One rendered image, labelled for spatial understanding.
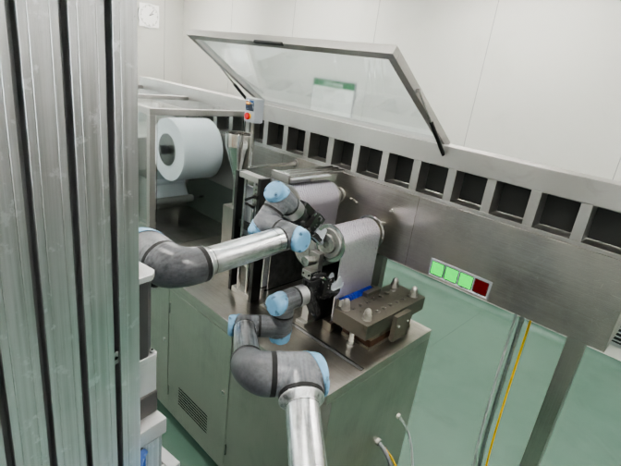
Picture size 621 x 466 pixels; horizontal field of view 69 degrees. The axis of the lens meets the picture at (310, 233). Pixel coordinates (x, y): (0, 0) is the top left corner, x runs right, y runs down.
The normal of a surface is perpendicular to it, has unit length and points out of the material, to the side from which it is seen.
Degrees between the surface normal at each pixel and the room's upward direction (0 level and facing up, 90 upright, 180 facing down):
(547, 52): 90
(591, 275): 90
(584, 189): 90
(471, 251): 90
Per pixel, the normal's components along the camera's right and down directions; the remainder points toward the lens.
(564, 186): -0.69, 0.17
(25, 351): 0.79, 0.30
